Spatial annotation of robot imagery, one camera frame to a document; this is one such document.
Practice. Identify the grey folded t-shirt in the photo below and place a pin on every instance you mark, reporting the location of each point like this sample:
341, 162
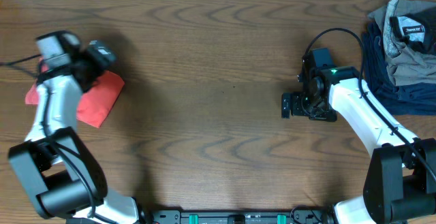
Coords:
404, 65

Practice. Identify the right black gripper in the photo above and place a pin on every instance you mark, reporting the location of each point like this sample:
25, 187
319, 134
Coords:
328, 114

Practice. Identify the navy blue folded garment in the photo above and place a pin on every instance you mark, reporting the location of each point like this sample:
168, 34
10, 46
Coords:
414, 99

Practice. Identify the black t-shirt orange contour print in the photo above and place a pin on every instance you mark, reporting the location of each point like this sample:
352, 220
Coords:
416, 30

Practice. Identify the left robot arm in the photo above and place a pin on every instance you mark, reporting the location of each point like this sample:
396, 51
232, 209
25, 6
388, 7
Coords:
57, 171

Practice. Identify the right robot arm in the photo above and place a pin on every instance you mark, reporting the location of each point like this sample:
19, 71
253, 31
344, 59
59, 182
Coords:
400, 182

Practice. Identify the orange soccer t-shirt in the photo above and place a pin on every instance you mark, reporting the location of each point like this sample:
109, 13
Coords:
98, 98

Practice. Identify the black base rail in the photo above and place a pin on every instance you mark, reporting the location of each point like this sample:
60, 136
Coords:
294, 216

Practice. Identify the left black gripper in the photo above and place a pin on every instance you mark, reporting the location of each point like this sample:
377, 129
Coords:
106, 50

